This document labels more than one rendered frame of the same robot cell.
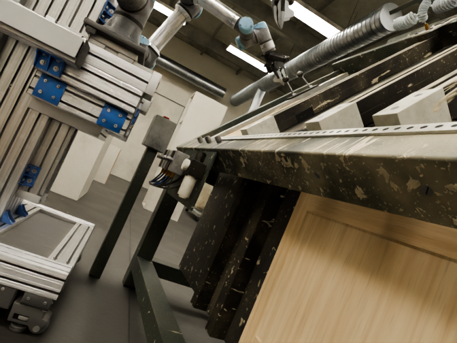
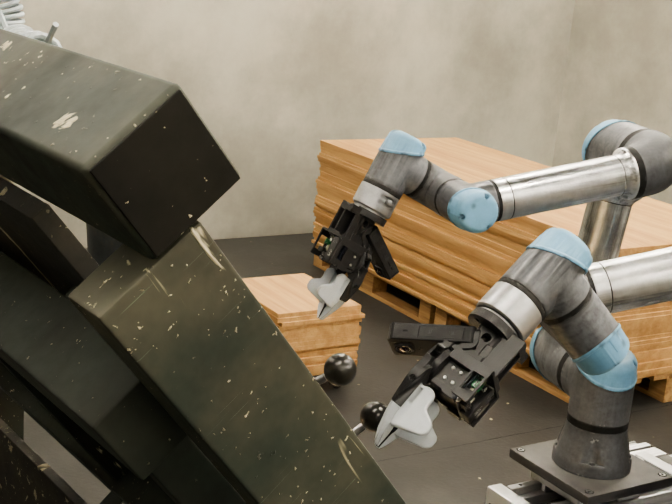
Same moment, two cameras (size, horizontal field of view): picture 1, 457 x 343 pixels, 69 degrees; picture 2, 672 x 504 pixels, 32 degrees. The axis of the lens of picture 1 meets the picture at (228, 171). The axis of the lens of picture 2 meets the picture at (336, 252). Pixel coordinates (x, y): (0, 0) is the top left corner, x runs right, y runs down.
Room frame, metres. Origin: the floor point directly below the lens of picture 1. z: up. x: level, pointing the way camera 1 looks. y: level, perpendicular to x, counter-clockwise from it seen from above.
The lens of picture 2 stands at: (3.11, -0.55, 1.98)
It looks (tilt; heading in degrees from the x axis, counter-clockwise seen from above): 15 degrees down; 163
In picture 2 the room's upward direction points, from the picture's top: 5 degrees clockwise
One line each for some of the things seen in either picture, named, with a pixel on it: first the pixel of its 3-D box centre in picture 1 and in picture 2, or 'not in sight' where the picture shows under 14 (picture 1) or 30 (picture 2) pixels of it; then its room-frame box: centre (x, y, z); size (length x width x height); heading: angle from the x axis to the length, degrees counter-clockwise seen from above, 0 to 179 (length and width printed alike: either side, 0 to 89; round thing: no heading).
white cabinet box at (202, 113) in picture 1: (183, 156); not in sight; (5.65, 0.80, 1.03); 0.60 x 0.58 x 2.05; 16
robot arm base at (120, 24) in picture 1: (123, 32); (594, 438); (1.24, 0.58, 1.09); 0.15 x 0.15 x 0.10
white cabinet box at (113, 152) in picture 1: (98, 159); not in sight; (6.35, 2.35, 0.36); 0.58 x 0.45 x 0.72; 106
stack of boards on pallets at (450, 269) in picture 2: not in sight; (511, 252); (-2.55, 2.20, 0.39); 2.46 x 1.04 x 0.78; 16
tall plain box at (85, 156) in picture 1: (89, 118); not in sight; (3.97, 1.77, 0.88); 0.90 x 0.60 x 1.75; 16
